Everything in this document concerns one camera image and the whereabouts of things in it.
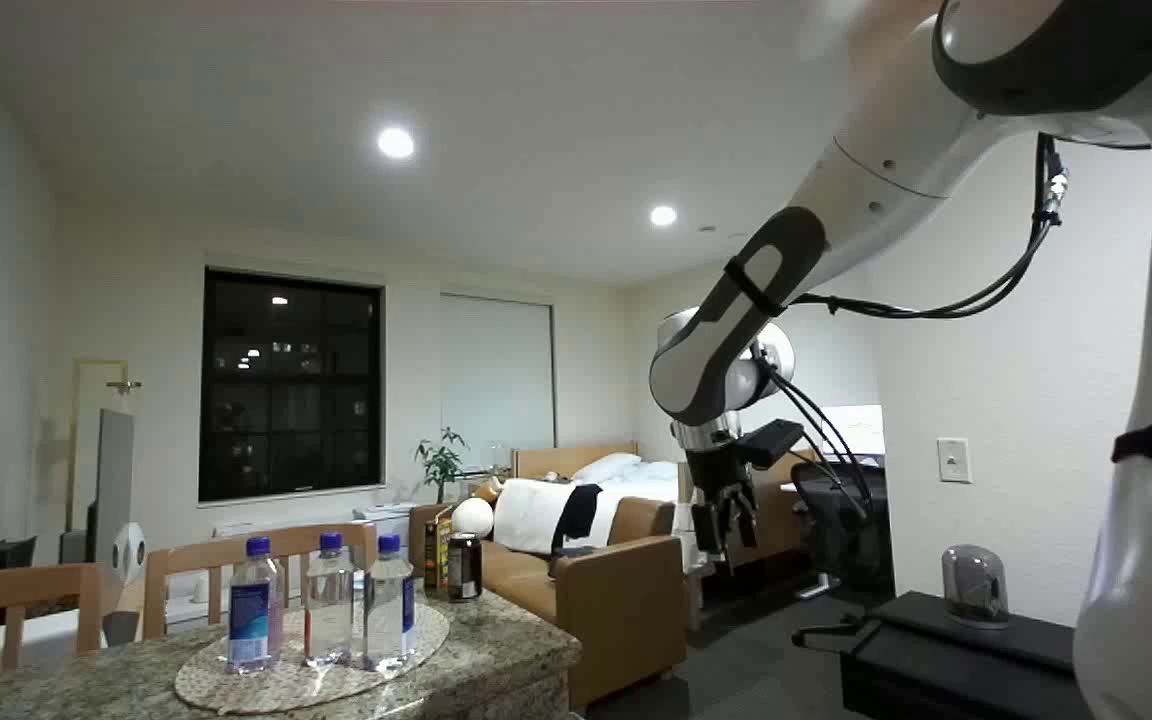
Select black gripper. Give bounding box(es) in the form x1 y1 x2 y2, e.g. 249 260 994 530
685 446 763 561

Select brown wooden desk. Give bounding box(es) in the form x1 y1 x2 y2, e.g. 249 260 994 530
748 454 826 570

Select white pillow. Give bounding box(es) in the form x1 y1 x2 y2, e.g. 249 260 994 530
572 448 685 511

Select black office chair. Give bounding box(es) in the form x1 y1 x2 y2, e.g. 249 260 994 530
790 455 895 651

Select white board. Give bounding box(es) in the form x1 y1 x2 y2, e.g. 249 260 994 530
808 402 890 459

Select glass jar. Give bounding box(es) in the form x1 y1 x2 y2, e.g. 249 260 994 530
940 540 1011 624

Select black case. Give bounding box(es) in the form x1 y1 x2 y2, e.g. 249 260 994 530
837 590 1101 720

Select white round lamp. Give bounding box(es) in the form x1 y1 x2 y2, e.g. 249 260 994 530
448 495 499 544

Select dark jar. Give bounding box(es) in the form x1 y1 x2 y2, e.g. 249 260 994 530
421 511 490 604

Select white roller blind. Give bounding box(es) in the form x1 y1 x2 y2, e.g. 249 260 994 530
435 294 559 472

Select green house plant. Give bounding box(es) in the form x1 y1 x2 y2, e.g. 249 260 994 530
412 424 473 508

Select clear water bottle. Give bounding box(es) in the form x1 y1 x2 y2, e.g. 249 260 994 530
299 532 359 674
355 532 421 675

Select round woven placemat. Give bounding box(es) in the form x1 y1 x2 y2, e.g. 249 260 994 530
174 599 452 716

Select dark window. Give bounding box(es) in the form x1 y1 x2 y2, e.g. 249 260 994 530
198 265 390 506

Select water bottle blue label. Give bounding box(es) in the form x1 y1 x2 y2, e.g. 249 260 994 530
224 532 288 675

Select wooden dining chair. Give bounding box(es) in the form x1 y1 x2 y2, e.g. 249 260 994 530
137 520 384 645

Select small white device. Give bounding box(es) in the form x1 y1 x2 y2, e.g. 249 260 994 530
110 516 151 583

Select white door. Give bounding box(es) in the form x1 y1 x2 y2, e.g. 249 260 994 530
70 355 146 536

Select wooden chair back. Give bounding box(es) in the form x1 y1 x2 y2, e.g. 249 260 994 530
0 561 110 693

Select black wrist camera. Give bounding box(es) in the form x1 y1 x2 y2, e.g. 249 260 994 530
731 415 808 472

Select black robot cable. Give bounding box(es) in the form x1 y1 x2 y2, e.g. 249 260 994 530
790 133 1073 326
763 369 876 536

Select white wall switch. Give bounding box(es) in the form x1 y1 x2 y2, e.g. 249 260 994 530
936 431 978 488

